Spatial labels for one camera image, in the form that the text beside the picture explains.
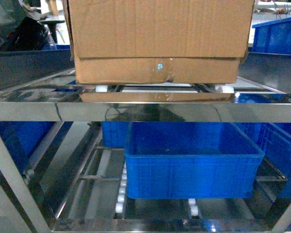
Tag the large cardboard box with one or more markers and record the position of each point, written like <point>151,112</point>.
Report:
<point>158,41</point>

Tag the stainless steel roller shelf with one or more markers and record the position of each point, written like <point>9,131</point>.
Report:
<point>270,71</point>

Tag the blue bin behind centre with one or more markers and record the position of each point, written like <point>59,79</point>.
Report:
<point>114,134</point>

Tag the blue bin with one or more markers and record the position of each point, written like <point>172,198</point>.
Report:
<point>273,37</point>
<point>275,140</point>
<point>114,134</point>
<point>29,141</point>
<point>190,160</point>

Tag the blue bin front centre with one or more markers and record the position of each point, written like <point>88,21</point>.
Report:
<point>190,160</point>

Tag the blue bin far left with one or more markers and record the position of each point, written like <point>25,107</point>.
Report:
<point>29,141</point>

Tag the blue bin right front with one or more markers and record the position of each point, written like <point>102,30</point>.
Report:
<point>275,140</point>

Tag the blue bin upper right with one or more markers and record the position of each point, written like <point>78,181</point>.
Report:
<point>273,37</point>

